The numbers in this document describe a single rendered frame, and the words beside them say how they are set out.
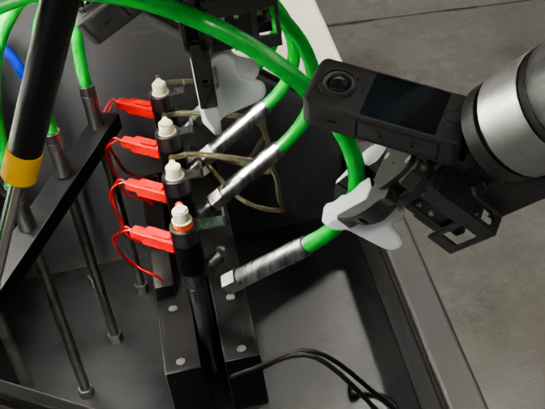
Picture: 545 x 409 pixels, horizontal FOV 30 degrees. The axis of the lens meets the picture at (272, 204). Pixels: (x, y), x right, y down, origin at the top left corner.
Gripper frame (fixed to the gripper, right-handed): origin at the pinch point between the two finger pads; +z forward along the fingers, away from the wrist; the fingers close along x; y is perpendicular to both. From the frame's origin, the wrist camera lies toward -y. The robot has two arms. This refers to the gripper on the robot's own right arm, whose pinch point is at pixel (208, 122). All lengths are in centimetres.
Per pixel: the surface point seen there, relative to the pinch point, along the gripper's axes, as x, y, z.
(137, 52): 30.9, -6.1, 9.7
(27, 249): 4.6, -20.2, 14.3
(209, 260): -0.4, -2.4, 16.1
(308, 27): 57, 19, 26
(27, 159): -32.9, -10.0, -22.8
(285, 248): -12.3, 4.3, 5.8
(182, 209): -0.3, -3.9, 9.2
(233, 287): -10.9, -0.7, 10.4
